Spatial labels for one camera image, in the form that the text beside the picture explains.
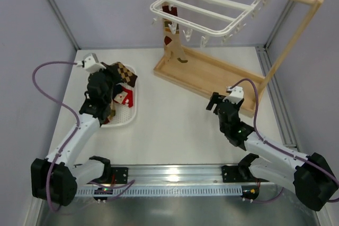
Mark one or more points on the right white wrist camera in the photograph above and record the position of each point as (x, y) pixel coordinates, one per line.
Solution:
(235, 94)

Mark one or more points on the aluminium mounting rail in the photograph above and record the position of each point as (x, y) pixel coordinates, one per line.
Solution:
(172, 174)

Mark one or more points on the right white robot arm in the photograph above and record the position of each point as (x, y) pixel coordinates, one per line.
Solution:
(309, 177)

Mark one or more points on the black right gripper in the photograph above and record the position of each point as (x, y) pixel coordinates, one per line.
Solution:
(221, 103)

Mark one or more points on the wooden rack with tray base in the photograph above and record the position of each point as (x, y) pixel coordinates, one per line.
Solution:
(204, 74)

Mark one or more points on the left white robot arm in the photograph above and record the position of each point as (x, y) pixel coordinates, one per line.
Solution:
(56, 178)

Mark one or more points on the white perforated plastic basket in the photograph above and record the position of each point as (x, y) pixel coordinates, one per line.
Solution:
(124, 114)

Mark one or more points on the white plastic clip hanger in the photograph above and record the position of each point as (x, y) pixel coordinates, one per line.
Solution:
(211, 18)

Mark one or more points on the red sock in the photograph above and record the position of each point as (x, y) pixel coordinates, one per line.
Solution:
(126, 97)

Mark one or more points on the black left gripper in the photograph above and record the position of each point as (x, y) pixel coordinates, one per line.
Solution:
(106, 75)

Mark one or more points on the navy blue sock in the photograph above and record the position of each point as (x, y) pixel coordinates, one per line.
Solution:
(116, 93)

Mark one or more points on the slotted grey cable duct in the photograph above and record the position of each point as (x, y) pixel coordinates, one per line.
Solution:
(161, 191)

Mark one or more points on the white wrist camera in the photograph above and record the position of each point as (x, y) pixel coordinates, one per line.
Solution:
(235, 94)
(90, 63)

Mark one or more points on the brown argyle sock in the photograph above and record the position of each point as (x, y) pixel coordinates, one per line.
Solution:
(122, 73)

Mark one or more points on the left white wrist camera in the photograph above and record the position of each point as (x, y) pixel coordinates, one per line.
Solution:
(90, 63)

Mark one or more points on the beige striped green sock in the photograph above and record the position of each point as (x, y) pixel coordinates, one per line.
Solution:
(110, 117)

